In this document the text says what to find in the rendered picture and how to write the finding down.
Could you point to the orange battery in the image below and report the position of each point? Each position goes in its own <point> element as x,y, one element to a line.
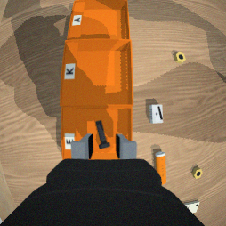
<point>160,165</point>

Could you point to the dark grey bolt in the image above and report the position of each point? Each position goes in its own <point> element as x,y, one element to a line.
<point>104,144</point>

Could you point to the orange bins with letter labels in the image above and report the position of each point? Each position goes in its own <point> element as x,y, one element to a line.
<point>99,71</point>

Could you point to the white domino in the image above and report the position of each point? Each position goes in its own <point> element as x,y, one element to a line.
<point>193,206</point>

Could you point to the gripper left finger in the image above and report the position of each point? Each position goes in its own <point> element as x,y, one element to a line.
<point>82,149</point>

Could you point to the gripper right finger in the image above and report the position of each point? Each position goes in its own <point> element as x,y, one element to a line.
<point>129,148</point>

